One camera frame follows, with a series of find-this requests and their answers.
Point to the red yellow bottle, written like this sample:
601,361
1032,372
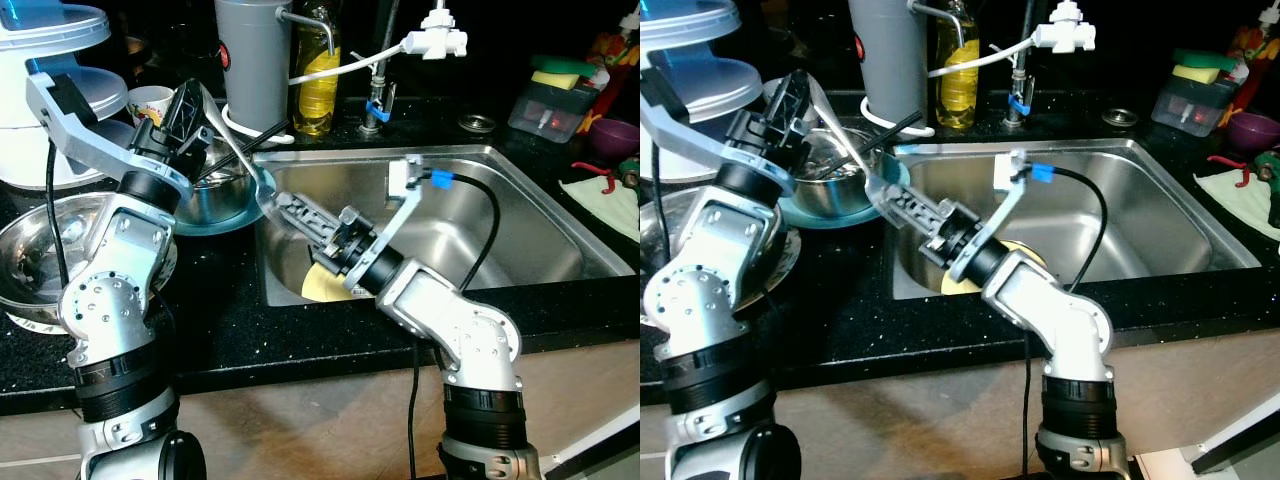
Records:
615,50
1255,45

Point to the yellow plate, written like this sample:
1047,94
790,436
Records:
960,285
320,285

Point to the black cabinet side panel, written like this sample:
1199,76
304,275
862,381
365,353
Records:
610,465
1250,460

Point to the purple bowl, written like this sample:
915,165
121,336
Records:
612,138
1255,132

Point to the yellow green sponge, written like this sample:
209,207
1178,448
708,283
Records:
1200,72
560,78

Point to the white tiered storage rack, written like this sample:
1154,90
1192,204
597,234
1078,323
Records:
700,90
30,150

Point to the pale green cloth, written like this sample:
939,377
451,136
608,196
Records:
1245,200
610,205

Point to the small steel pot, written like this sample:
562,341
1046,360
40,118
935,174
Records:
225,200
850,195

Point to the black long utensil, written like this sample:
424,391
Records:
895,128
260,138

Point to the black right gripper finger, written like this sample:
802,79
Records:
320,240
310,208
918,203
925,232

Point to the long steel spoon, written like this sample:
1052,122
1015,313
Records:
235,150
845,140

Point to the yellow oil bottle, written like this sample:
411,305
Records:
955,90
318,100

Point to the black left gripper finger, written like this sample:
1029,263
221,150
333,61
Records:
190,115
800,108

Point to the clear plastic box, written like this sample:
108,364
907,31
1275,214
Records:
1190,110
550,115

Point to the black faucet pipe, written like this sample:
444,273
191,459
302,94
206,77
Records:
388,35
1028,30

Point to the grey cabinet door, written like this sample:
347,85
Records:
590,400
1200,390
300,430
900,430

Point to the round steel sink cap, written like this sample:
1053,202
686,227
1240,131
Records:
477,124
1120,117

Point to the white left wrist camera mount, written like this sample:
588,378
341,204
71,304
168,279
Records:
700,130
90,140

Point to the teal plate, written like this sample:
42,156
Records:
830,222
200,228

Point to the steel sink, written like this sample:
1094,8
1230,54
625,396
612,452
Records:
1150,215
520,220

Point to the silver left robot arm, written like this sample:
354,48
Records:
110,280
710,290

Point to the grey cylindrical appliance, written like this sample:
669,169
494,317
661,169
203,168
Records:
888,60
255,70

